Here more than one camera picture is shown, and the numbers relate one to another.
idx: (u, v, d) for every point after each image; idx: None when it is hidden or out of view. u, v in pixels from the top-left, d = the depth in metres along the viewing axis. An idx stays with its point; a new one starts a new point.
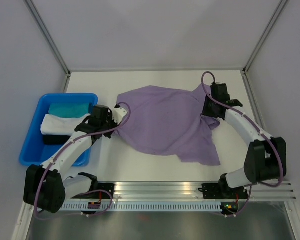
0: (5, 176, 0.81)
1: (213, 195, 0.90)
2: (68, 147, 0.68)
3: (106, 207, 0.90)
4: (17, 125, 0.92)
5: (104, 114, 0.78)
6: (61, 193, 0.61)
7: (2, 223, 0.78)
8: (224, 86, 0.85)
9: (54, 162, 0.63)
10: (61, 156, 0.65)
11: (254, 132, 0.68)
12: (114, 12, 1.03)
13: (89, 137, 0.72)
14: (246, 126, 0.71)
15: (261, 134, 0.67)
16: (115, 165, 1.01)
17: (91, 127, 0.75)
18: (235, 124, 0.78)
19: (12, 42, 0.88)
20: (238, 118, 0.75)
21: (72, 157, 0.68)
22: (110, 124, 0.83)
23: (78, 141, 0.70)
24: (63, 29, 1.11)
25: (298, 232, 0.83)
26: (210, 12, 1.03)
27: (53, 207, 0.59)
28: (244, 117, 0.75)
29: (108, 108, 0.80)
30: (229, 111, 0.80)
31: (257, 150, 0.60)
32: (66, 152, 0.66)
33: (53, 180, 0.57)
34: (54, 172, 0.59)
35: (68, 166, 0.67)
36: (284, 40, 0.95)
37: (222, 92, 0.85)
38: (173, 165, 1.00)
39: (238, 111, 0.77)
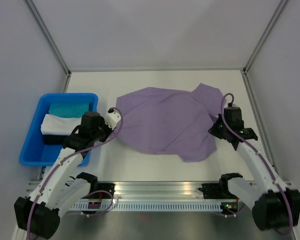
0: (5, 177, 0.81)
1: (213, 195, 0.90)
2: (56, 171, 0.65)
3: (107, 207, 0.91)
4: (18, 125, 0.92)
5: (94, 123, 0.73)
6: (55, 218, 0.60)
7: (1, 223, 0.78)
8: (238, 112, 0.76)
9: (41, 194, 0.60)
10: (48, 184, 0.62)
11: (268, 179, 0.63)
12: (114, 11, 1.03)
13: (77, 155, 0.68)
14: (261, 171, 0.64)
15: (275, 183, 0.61)
16: (116, 165, 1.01)
17: (81, 140, 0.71)
18: (247, 160, 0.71)
19: (11, 42, 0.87)
20: (253, 157, 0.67)
21: (61, 182, 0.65)
22: (103, 131, 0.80)
23: (66, 162, 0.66)
24: (63, 29, 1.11)
25: (298, 232, 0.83)
26: (209, 12, 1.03)
27: (47, 233, 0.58)
28: (258, 156, 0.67)
29: (100, 116, 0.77)
30: (242, 144, 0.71)
31: (270, 201, 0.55)
32: (53, 179, 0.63)
33: (42, 214, 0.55)
34: (41, 205, 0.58)
35: (58, 191, 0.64)
36: (284, 39, 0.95)
37: (237, 120, 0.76)
38: (173, 166, 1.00)
39: (252, 146, 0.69)
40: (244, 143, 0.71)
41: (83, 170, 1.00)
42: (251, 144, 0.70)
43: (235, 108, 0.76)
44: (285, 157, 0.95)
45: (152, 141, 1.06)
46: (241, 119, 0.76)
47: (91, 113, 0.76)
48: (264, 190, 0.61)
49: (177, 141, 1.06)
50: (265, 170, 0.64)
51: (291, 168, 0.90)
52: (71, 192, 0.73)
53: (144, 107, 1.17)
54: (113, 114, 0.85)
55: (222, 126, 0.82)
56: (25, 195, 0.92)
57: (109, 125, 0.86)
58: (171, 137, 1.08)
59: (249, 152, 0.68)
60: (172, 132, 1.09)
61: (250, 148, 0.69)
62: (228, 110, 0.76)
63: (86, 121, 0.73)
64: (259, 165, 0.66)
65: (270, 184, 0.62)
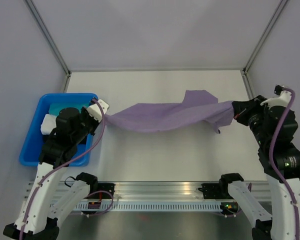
0: (4, 177, 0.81)
1: (213, 195, 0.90)
2: (37, 193, 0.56)
3: (107, 207, 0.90)
4: (17, 125, 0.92)
5: (72, 123, 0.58)
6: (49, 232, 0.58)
7: (1, 224, 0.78)
8: (293, 125, 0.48)
9: (26, 222, 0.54)
10: (31, 210, 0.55)
11: (291, 234, 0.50)
12: (113, 11, 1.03)
13: (56, 171, 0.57)
14: (287, 226, 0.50)
15: None
16: (116, 165, 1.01)
17: (60, 147, 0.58)
18: (275, 197, 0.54)
19: (11, 42, 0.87)
20: (285, 205, 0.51)
21: (46, 203, 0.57)
22: (86, 127, 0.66)
23: (45, 181, 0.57)
24: (63, 29, 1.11)
25: None
26: (209, 12, 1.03)
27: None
28: (293, 207, 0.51)
29: (78, 113, 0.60)
30: (280, 185, 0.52)
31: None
32: (36, 203, 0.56)
33: None
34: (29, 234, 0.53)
35: (46, 213, 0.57)
36: (284, 40, 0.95)
37: (285, 136, 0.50)
38: (173, 166, 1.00)
39: (292, 194, 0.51)
40: (283, 184, 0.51)
41: (83, 170, 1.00)
42: (290, 186, 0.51)
43: (290, 121, 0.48)
44: None
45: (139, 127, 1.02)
46: (291, 134, 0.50)
47: (67, 112, 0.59)
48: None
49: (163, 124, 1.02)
50: (293, 221, 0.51)
51: None
52: (72, 195, 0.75)
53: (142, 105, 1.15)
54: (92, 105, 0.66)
55: (254, 123, 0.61)
56: (25, 195, 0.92)
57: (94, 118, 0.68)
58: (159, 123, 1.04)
59: (283, 198, 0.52)
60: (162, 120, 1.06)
61: (287, 192, 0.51)
62: (273, 116, 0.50)
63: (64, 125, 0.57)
64: (289, 214, 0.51)
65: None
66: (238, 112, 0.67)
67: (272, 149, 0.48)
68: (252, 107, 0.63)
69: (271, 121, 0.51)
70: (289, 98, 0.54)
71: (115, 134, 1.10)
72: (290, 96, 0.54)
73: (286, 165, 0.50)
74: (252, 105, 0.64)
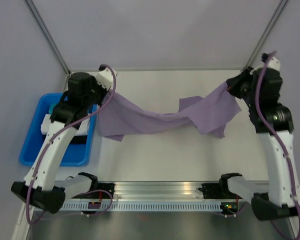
0: (5, 176, 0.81)
1: (213, 195, 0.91)
2: (47, 150, 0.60)
3: (106, 207, 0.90)
4: (18, 125, 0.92)
5: (84, 85, 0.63)
6: (57, 195, 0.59)
7: (1, 223, 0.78)
8: (278, 81, 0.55)
9: (35, 178, 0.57)
10: (41, 167, 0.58)
11: (287, 190, 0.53)
12: (114, 11, 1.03)
13: (67, 130, 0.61)
14: (282, 180, 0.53)
15: (293, 198, 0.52)
16: (116, 165, 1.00)
17: (71, 108, 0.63)
18: (267, 152, 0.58)
19: (11, 42, 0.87)
20: (279, 159, 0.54)
21: (55, 162, 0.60)
22: (95, 94, 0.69)
23: (56, 139, 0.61)
24: (63, 28, 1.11)
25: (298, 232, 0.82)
26: (209, 12, 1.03)
27: (53, 209, 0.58)
28: (286, 160, 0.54)
29: (90, 77, 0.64)
30: (271, 138, 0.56)
31: (279, 214, 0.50)
32: (46, 159, 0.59)
33: (40, 197, 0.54)
34: (37, 189, 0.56)
35: (54, 172, 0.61)
36: (284, 39, 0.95)
37: (271, 93, 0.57)
38: (174, 166, 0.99)
39: (283, 146, 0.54)
40: (274, 137, 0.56)
41: (83, 170, 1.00)
42: (282, 141, 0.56)
43: (275, 76, 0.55)
44: None
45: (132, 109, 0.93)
46: (278, 92, 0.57)
47: (79, 75, 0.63)
48: (277, 201, 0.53)
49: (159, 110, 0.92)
50: (287, 176, 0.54)
51: None
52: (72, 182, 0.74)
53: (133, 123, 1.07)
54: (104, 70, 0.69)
55: (245, 89, 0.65)
56: None
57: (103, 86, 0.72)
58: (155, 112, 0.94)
59: (276, 151, 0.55)
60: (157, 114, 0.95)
61: (279, 145, 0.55)
62: (259, 76, 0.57)
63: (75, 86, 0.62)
64: (283, 168, 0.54)
65: (287, 197, 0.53)
66: (230, 85, 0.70)
67: (258, 103, 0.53)
68: (242, 76, 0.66)
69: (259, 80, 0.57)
70: (279, 65, 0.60)
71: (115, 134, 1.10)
72: (279, 63, 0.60)
73: (275, 118, 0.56)
74: (242, 76, 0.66)
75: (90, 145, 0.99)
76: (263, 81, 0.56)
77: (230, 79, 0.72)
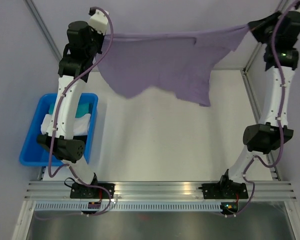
0: (5, 176, 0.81)
1: (213, 195, 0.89)
2: (63, 103, 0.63)
3: (106, 207, 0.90)
4: (18, 125, 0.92)
5: (85, 34, 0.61)
6: (78, 144, 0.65)
7: (1, 222, 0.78)
8: (297, 28, 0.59)
9: (56, 128, 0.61)
10: (59, 118, 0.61)
11: (274, 112, 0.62)
12: (113, 12, 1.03)
13: (77, 83, 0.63)
14: (273, 102, 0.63)
15: (277, 119, 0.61)
16: (116, 165, 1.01)
17: (77, 61, 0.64)
18: (269, 88, 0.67)
19: (12, 43, 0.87)
20: (275, 87, 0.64)
21: (71, 113, 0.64)
22: (95, 41, 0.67)
23: (69, 92, 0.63)
24: (63, 29, 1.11)
25: (298, 232, 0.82)
26: (209, 12, 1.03)
27: (76, 157, 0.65)
28: (281, 89, 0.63)
29: (88, 25, 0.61)
30: (274, 70, 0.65)
31: (261, 128, 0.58)
32: (63, 111, 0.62)
33: (64, 143, 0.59)
34: (60, 139, 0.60)
35: (71, 121, 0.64)
36: None
37: (290, 36, 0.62)
38: (173, 165, 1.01)
39: (282, 77, 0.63)
40: (277, 69, 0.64)
41: None
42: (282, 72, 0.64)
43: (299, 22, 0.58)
44: (284, 157, 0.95)
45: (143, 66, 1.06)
46: (296, 36, 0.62)
47: (76, 25, 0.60)
48: (264, 120, 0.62)
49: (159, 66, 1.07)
50: (278, 101, 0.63)
51: (291, 167, 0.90)
52: None
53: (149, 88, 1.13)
54: (97, 16, 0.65)
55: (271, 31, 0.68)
56: (25, 195, 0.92)
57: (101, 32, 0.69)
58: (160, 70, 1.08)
59: (275, 81, 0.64)
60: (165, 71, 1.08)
61: (279, 76, 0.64)
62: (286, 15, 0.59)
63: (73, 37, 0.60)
64: (276, 95, 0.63)
65: (272, 118, 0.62)
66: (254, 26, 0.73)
67: (272, 42, 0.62)
68: (271, 18, 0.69)
69: (284, 20, 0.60)
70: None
71: (114, 134, 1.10)
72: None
73: (283, 55, 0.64)
74: (270, 18, 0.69)
75: (89, 145, 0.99)
76: (286, 21, 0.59)
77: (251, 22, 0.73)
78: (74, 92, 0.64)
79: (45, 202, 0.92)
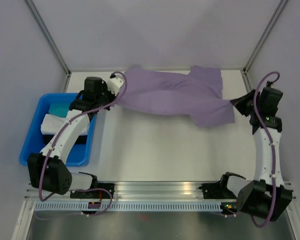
0: (4, 176, 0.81)
1: (213, 195, 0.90)
2: (65, 129, 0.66)
3: (106, 207, 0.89)
4: (17, 125, 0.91)
5: (97, 86, 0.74)
6: (67, 176, 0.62)
7: (1, 223, 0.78)
8: (276, 98, 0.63)
9: (53, 148, 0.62)
10: (59, 140, 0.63)
11: (268, 169, 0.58)
12: (114, 11, 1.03)
13: (85, 116, 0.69)
14: (264, 158, 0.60)
15: (271, 176, 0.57)
16: (116, 166, 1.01)
17: (86, 103, 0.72)
18: (258, 148, 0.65)
19: (11, 43, 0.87)
20: (264, 144, 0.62)
21: (71, 139, 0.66)
22: (105, 98, 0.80)
23: (74, 121, 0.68)
24: (63, 28, 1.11)
25: (298, 232, 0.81)
26: (209, 12, 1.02)
27: (62, 189, 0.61)
28: (271, 147, 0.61)
29: (101, 79, 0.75)
30: (261, 130, 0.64)
31: (256, 187, 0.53)
32: (63, 136, 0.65)
33: (55, 166, 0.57)
34: (55, 158, 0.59)
35: (68, 147, 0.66)
36: (284, 39, 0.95)
37: (271, 105, 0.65)
38: (173, 165, 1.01)
39: (269, 135, 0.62)
40: (263, 129, 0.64)
41: (83, 170, 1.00)
42: (269, 132, 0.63)
43: (277, 93, 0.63)
44: (285, 157, 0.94)
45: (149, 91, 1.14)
46: (276, 106, 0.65)
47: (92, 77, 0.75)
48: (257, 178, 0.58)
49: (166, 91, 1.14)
50: (270, 160, 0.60)
51: (292, 168, 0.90)
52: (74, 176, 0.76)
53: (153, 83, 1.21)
54: (115, 78, 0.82)
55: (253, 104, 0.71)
56: (25, 195, 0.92)
57: (111, 91, 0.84)
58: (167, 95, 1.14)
59: (263, 140, 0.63)
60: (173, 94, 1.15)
61: (267, 136, 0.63)
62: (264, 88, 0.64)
63: (89, 85, 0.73)
64: (267, 154, 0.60)
65: (266, 175, 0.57)
66: (236, 101, 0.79)
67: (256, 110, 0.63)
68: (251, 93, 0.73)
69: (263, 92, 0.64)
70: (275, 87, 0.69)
71: (114, 133, 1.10)
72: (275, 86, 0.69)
73: (268, 120, 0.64)
74: (249, 94, 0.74)
75: (90, 144, 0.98)
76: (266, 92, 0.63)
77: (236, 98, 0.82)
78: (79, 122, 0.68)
79: (45, 202, 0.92)
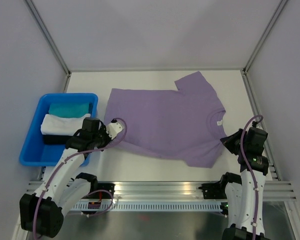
0: (4, 177, 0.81)
1: (213, 195, 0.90)
2: (60, 169, 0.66)
3: (106, 207, 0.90)
4: (17, 126, 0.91)
5: (94, 126, 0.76)
6: (58, 217, 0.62)
7: (1, 223, 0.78)
8: (262, 137, 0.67)
9: (46, 189, 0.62)
10: (53, 181, 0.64)
11: (250, 216, 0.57)
12: (113, 11, 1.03)
13: (80, 155, 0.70)
14: (248, 203, 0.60)
15: (253, 225, 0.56)
16: (116, 166, 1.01)
17: (83, 141, 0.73)
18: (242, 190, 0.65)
19: (10, 43, 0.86)
20: (249, 189, 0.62)
21: (66, 179, 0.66)
22: (101, 139, 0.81)
23: (69, 161, 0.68)
24: (63, 28, 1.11)
25: (298, 232, 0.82)
26: (209, 12, 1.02)
27: (53, 231, 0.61)
28: (255, 192, 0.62)
29: (100, 120, 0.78)
30: (247, 173, 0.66)
31: (237, 235, 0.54)
32: (58, 176, 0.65)
33: (48, 208, 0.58)
34: (47, 200, 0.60)
35: (63, 187, 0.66)
36: (285, 39, 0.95)
37: (256, 145, 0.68)
38: (173, 165, 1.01)
39: (254, 180, 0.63)
40: (249, 172, 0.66)
41: (83, 171, 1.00)
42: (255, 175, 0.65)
43: (261, 133, 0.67)
44: (285, 157, 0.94)
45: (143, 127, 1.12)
46: (262, 146, 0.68)
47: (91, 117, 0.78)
48: (239, 224, 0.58)
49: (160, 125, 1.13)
50: (253, 205, 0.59)
51: (293, 168, 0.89)
52: (74, 190, 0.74)
53: (147, 109, 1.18)
54: (114, 124, 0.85)
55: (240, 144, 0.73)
56: None
57: (109, 134, 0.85)
58: (160, 126, 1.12)
59: (248, 184, 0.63)
60: (164, 124, 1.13)
61: (253, 180, 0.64)
62: (251, 129, 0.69)
63: (87, 124, 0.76)
64: (251, 199, 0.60)
65: (248, 222, 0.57)
66: (225, 140, 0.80)
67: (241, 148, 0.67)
68: (239, 132, 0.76)
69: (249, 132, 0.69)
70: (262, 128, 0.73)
71: None
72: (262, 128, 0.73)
73: (254, 160, 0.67)
74: (236, 134, 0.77)
75: None
76: (252, 133, 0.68)
77: (226, 136, 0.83)
78: (74, 161, 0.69)
79: None
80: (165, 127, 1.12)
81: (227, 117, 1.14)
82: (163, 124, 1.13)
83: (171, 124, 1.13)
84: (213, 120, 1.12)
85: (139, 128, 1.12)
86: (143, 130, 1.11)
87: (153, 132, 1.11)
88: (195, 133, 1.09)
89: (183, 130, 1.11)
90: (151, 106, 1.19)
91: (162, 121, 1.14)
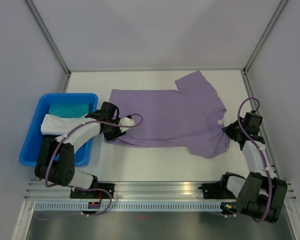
0: (5, 177, 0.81)
1: (213, 195, 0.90)
2: (80, 128, 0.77)
3: (106, 207, 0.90)
4: (17, 125, 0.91)
5: (112, 110, 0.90)
6: (71, 168, 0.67)
7: (1, 223, 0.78)
8: (258, 119, 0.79)
9: (67, 137, 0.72)
10: (73, 134, 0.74)
11: (260, 166, 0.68)
12: (113, 11, 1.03)
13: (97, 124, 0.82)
14: (256, 159, 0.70)
15: (265, 170, 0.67)
16: (116, 165, 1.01)
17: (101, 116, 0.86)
18: (248, 155, 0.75)
19: (10, 43, 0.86)
20: (253, 150, 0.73)
21: (81, 138, 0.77)
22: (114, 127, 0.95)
23: (89, 125, 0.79)
24: (62, 28, 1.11)
25: (298, 232, 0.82)
26: (209, 12, 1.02)
27: (64, 181, 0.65)
28: (259, 152, 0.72)
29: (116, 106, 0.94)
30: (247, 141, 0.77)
31: (253, 179, 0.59)
32: (77, 132, 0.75)
33: (66, 151, 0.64)
34: (67, 144, 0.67)
35: (78, 144, 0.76)
36: (285, 39, 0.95)
37: (253, 125, 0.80)
38: (173, 164, 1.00)
39: (255, 143, 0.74)
40: (249, 141, 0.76)
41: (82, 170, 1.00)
42: (255, 142, 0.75)
43: (256, 115, 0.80)
44: (285, 157, 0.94)
45: (144, 125, 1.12)
46: (258, 127, 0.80)
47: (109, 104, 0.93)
48: None
49: (161, 123, 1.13)
50: (260, 160, 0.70)
51: (292, 168, 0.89)
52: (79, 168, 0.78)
53: (147, 107, 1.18)
54: (129, 119, 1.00)
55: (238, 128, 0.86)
56: (25, 195, 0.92)
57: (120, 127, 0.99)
58: (162, 124, 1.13)
59: (252, 148, 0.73)
60: (165, 123, 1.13)
61: (253, 145, 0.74)
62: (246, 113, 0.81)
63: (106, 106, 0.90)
64: (257, 157, 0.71)
65: (261, 170, 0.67)
66: (226, 127, 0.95)
67: (240, 126, 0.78)
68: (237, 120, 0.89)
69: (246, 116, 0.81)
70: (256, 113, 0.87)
71: None
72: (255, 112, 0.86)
73: (252, 135, 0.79)
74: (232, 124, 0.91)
75: (89, 145, 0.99)
76: (248, 115, 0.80)
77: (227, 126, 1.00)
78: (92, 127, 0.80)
79: (45, 202, 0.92)
80: (167, 124, 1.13)
81: (227, 117, 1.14)
82: (164, 122, 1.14)
83: (173, 122, 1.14)
84: (213, 120, 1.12)
85: (140, 127, 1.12)
86: (144, 127, 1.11)
87: (155, 129, 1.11)
88: (195, 132, 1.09)
89: (185, 127, 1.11)
90: (152, 105, 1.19)
91: (163, 120, 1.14)
